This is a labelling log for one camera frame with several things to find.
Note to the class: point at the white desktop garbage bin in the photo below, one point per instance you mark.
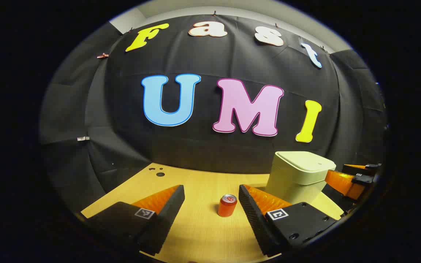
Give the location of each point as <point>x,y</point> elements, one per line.
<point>298,179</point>

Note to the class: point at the silver metal clip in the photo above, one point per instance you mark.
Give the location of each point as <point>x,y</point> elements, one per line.
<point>83,138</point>

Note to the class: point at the wooden desktop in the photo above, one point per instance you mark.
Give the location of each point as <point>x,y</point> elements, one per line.
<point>203,233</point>

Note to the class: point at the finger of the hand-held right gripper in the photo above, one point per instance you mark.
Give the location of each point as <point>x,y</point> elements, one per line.
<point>344,182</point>
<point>360,168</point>

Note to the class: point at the black backdrop cloth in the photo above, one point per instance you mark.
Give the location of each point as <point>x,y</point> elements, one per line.
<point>210,149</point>

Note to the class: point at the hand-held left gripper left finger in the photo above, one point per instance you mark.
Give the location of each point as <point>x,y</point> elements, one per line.
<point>166,215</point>

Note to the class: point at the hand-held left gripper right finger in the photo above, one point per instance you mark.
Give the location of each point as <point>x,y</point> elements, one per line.
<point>252,219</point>

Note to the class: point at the copper metal clip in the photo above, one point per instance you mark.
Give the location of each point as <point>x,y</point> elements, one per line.
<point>103,56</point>

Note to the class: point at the orange pop can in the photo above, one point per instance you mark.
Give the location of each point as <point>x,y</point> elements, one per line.
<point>227,208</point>

